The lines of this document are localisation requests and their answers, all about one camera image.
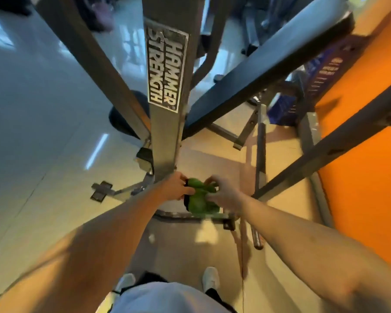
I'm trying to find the person's right hand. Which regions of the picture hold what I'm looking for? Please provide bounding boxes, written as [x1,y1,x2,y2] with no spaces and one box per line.
[204,174,249,216]

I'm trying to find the person's left hand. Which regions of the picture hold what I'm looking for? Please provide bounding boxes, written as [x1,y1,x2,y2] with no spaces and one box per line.
[155,170,196,203]

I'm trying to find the green cleaning cloth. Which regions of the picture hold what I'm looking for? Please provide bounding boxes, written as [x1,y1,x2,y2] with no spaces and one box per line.
[184,177,221,216]

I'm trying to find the grey steel gym machine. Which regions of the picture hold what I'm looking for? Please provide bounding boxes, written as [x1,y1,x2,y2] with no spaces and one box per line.
[36,0,391,250]

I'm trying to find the person's left forearm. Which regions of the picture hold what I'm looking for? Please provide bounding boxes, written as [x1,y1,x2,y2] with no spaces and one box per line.
[0,189,167,313]

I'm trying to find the person's right forearm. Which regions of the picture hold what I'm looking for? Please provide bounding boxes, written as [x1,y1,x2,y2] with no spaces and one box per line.
[238,195,391,313]

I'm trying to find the person's white right shoe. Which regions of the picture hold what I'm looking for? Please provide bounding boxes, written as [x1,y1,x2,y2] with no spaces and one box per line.
[201,266,221,294]

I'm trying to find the person's black trousers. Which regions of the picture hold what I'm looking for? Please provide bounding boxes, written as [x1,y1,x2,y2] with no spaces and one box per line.
[120,270,239,313]

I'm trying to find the person's white shirt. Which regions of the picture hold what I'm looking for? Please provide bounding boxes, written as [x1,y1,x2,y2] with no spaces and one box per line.
[109,281,230,313]

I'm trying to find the dark blue stand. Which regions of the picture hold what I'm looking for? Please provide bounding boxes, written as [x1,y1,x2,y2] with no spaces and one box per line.
[267,36,369,127]

